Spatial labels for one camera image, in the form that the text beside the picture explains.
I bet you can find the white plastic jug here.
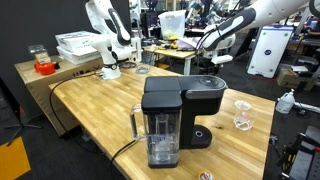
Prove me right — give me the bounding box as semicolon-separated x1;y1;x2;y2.
275;88;297;115

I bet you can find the white flat box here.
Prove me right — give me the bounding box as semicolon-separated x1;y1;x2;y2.
54;30;101;53
56;45;104;66

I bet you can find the coffee pod inside glass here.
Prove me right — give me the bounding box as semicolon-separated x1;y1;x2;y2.
238;111;252;125

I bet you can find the black coffee maker cord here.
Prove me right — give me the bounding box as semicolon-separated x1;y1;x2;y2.
109;138;138;180

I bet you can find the orange bowl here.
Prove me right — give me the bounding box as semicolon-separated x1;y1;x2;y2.
33;61;57;77

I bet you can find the black coffee maker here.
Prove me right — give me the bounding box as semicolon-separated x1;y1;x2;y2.
143;75;229;150

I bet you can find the clear water tank black lid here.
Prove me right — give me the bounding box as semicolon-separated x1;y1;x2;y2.
129;91;184;169

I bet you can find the black coiled cable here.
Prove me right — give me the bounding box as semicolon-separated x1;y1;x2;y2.
118;60;138;70

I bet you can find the light wood background table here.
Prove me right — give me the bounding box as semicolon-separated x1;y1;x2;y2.
144;44;201;76

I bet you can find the white standing machine panel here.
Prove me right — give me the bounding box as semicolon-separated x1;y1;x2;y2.
246;24;295;80

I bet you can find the brown cardboard box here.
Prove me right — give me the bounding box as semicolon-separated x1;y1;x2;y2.
275;65;304;90

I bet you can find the grey tape roll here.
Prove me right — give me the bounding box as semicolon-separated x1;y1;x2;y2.
134;65;151;75

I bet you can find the small white coffee pod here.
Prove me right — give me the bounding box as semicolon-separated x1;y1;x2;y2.
198;170;214;180

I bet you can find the pale cloth pile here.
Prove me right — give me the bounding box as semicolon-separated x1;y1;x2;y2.
175;35;205;52

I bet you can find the clear plastic storage bin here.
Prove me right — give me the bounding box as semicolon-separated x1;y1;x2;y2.
157;9;187;41

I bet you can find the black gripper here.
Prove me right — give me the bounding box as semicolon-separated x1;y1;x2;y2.
212;63;232;77

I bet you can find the orange floor mat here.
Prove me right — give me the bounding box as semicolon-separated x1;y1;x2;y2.
0;136;32;180

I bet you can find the black metal cart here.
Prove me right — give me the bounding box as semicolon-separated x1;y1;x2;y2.
275;125;320;180

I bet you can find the clear glass cup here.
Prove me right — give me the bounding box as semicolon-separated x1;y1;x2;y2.
233;100;257;132

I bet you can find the black tripod stand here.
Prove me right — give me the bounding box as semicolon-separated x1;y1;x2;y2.
2;105;43;148

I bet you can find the cardboard coloured cabinet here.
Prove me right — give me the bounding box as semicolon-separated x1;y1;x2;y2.
14;54;105;138

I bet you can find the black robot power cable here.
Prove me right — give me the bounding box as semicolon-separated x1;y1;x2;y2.
48;71;102;136

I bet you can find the clear jar with label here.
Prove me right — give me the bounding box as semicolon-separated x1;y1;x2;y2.
27;44;52;65

